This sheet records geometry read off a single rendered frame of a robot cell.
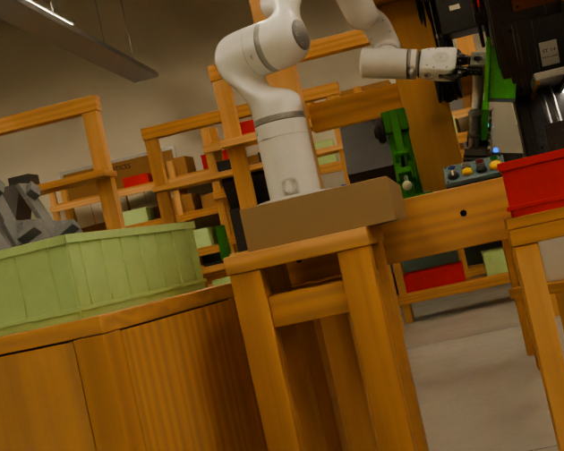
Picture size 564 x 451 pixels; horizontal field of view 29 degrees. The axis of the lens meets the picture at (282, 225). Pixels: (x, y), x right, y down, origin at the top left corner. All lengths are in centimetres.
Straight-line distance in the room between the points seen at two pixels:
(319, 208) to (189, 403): 51
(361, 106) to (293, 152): 99
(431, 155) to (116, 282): 129
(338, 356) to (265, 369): 99
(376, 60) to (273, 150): 68
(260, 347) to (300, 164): 42
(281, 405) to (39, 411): 51
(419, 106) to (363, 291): 110
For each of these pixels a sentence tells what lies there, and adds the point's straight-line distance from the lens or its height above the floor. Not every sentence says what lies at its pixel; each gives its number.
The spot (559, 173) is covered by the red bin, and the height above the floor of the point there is 87.
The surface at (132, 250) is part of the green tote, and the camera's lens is 241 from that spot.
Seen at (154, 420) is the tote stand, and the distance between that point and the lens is 226.
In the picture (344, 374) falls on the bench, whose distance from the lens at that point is 334.
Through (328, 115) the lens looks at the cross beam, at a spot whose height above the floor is 123.
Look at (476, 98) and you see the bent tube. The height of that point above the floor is 114.
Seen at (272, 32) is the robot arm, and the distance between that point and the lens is 246.
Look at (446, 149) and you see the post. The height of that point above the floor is 103.
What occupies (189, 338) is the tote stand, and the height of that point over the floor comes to 69.
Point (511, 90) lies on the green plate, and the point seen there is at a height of 112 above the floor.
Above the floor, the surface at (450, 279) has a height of 30.
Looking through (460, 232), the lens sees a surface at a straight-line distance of 267.
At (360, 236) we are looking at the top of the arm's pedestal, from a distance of 230.
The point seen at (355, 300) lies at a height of 70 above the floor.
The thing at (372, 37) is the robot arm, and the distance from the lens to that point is 312.
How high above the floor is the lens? 82
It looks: 2 degrees up
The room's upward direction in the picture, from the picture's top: 12 degrees counter-clockwise
